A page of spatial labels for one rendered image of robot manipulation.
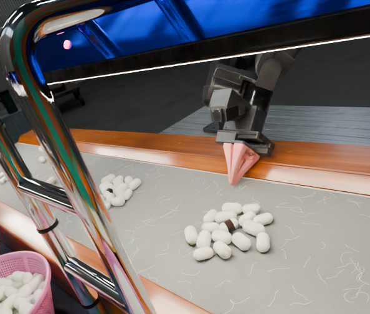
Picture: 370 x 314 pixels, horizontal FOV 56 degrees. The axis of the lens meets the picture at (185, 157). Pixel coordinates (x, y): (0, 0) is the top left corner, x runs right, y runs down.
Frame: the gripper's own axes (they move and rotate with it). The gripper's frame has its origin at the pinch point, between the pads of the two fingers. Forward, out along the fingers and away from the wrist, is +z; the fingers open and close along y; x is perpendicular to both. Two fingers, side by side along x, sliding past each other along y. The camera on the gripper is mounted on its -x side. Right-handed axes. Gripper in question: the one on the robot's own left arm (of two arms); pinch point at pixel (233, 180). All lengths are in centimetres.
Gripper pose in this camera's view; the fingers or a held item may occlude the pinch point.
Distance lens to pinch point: 67.8
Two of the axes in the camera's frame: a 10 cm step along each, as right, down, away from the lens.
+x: 6.4, 3.4, 6.9
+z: -3.0, 9.3, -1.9
